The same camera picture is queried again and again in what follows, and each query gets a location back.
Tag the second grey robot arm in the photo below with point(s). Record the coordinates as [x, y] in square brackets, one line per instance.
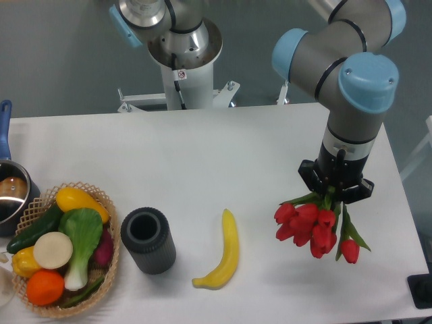
[139, 22]

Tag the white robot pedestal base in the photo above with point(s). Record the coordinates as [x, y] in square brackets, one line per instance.
[186, 63]

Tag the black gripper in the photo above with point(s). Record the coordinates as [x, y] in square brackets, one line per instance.
[338, 169]

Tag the orange toy fruit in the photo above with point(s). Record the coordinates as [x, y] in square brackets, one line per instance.
[45, 287]

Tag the black device at edge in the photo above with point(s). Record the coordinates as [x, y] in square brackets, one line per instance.
[420, 289]

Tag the yellow toy squash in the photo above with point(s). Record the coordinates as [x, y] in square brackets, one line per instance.
[69, 198]

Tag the green toy bean pod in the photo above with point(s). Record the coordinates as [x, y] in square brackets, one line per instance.
[75, 300]

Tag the green toy bok choy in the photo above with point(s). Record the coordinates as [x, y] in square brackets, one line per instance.
[84, 228]

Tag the yellow toy bell pepper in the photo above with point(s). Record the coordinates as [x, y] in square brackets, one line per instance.
[24, 264]

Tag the woven wicker basket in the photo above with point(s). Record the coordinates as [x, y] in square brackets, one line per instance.
[37, 208]

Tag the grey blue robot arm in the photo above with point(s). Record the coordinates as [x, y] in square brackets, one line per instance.
[341, 68]

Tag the blue handled saucepan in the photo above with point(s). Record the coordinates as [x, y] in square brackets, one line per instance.
[17, 187]

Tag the red tulip bouquet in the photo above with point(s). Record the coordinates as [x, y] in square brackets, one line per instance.
[322, 222]

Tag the purple toy sweet potato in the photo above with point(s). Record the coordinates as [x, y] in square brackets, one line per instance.
[104, 251]

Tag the white round toy slice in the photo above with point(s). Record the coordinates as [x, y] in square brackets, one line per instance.
[53, 250]

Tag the dark grey ribbed vase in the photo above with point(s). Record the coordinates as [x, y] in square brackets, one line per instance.
[146, 234]

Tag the yellow toy banana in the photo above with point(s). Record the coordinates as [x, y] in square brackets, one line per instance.
[225, 270]

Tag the green toy cucumber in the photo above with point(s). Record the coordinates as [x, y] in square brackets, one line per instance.
[48, 222]

